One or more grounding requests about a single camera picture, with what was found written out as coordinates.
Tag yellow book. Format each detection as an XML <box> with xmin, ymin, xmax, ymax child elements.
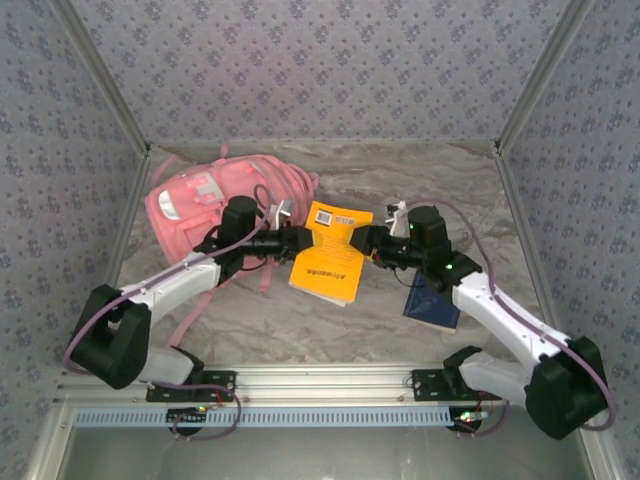
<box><xmin>287</xmin><ymin>199</ymin><xmax>375</xmax><ymax>309</ymax></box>

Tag pink backpack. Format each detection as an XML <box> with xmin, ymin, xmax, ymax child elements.
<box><xmin>143</xmin><ymin>143</ymin><xmax>321</xmax><ymax>352</ymax></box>

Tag dark blue book whale drawing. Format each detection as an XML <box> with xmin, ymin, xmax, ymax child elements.
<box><xmin>402</xmin><ymin>272</ymin><xmax>461</xmax><ymax>335</ymax></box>

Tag black controller board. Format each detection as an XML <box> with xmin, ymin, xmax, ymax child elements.
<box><xmin>167</xmin><ymin>407</ymin><xmax>209</xmax><ymax>425</ymax></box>
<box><xmin>452</xmin><ymin>407</ymin><xmax>489</xmax><ymax>431</ymax></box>

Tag grey metal lower panel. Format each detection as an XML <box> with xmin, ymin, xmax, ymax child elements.
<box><xmin>29</xmin><ymin>405</ymin><xmax>616</xmax><ymax>480</ymax></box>

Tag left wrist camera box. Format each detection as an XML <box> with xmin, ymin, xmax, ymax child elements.
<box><xmin>269</xmin><ymin>198</ymin><xmax>297</xmax><ymax>226</ymax></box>

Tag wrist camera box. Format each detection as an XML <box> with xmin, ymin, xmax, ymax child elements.
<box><xmin>269</xmin><ymin>198</ymin><xmax>297</xmax><ymax>226</ymax></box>
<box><xmin>384</xmin><ymin>201</ymin><xmax>410</xmax><ymax>236</ymax></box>

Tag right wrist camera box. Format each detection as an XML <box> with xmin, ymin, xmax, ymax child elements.
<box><xmin>384</xmin><ymin>201</ymin><xmax>410</xmax><ymax>236</ymax></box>

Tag right gripper thin black cable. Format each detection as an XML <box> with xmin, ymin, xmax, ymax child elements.
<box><xmin>379</xmin><ymin>259</ymin><xmax>419</xmax><ymax>287</ymax></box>

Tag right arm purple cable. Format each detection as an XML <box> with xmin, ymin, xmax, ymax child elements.
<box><xmin>407</xmin><ymin>199</ymin><xmax>617</xmax><ymax>432</ymax></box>

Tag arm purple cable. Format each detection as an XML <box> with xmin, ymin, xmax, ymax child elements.
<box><xmin>407</xmin><ymin>199</ymin><xmax>617</xmax><ymax>432</ymax></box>
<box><xmin>63</xmin><ymin>183</ymin><xmax>277</xmax><ymax>376</ymax></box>

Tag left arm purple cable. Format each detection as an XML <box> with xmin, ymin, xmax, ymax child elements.
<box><xmin>63</xmin><ymin>183</ymin><xmax>277</xmax><ymax>376</ymax></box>

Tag long aluminium mounting rail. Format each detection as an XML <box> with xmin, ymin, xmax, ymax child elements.
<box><xmin>54</xmin><ymin>364</ymin><xmax>531</xmax><ymax>406</ymax></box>

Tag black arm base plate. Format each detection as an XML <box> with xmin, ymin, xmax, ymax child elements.
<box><xmin>411</xmin><ymin>368</ymin><xmax>504</xmax><ymax>403</ymax></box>
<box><xmin>145</xmin><ymin>370</ymin><xmax>237</xmax><ymax>404</ymax></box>

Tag blue slotted cable duct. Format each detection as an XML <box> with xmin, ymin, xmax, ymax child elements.
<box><xmin>74</xmin><ymin>405</ymin><xmax>459</xmax><ymax>429</ymax></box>

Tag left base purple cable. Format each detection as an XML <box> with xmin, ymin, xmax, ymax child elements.
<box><xmin>169</xmin><ymin>379</ymin><xmax>242</xmax><ymax>442</ymax></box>

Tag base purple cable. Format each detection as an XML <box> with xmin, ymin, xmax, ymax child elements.
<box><xmin>169</xmin><ymin>379</ymin><xmax>242</xmax><ymax>442</ymax></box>
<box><xmin>452</xmin><ymin>394</ymin><xmax>512</xmax><ymax>439</ymax></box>

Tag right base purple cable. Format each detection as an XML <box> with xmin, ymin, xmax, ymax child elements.
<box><xmin>452</xmin><ymin>394</ymin><xmax>512</xmax><ymax>439</ymax></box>

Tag aluminium frame post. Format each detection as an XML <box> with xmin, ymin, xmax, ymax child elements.
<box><xmin>49</xmin><ymin>0</ymin><xmax>152</xmax><ymax>154</ymax></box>
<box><xmin>494</xmin><ymin>0</ymin><xmax>596</xmax><ymax>151</ymax></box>

